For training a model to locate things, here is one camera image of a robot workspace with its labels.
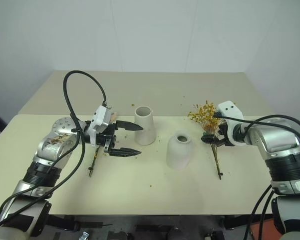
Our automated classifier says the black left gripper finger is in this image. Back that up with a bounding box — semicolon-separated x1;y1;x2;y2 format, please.
110;147;143;158
116;120;144;132

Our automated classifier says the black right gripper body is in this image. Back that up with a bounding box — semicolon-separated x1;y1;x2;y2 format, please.
217;119;230;146

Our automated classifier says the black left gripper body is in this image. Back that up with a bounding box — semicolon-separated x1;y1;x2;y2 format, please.
95;120;119;154

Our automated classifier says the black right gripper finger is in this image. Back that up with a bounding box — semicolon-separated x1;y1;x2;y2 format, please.
201;133;218;144
210;139;227;149

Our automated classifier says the yellow dried flower bunch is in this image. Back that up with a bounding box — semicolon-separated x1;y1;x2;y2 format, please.
187;99;226;181

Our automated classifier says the tall white cylinder vase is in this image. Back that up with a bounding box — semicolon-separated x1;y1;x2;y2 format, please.
134;105;158;146

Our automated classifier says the white narrow-neck vase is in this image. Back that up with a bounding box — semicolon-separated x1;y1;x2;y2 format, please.
166;129;194;172

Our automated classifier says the orange flat object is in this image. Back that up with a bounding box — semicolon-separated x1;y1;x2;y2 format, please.
249;219;276;240

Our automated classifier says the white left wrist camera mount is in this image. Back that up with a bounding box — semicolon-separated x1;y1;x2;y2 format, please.
88;104;113;146

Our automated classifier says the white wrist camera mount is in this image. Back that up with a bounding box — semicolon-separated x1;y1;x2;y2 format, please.
88;104;113;146
215;100;246;147

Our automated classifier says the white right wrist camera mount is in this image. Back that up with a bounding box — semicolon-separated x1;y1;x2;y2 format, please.
215;100;246;147

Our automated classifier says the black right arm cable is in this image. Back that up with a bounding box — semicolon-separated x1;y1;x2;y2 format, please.
214;112;300;240

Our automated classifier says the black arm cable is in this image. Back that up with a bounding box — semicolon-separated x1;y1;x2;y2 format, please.
0;70;108;225
214;112;300;240

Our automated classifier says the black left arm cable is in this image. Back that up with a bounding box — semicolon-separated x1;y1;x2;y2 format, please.
0;70;108;225

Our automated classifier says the black table frame bar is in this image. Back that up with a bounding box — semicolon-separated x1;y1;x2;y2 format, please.
46;214;243;240

